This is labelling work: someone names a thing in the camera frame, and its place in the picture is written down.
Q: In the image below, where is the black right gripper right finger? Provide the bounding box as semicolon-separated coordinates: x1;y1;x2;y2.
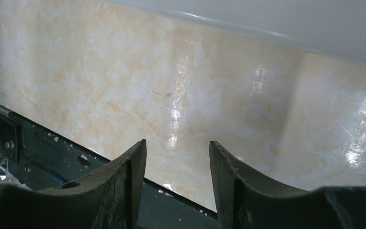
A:
209;141;366;229

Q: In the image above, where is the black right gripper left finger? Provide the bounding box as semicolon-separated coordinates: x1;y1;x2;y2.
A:
0;140;147;229

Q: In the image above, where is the white perforated plastic basket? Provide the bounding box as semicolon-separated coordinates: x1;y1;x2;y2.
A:
114;0;366;64

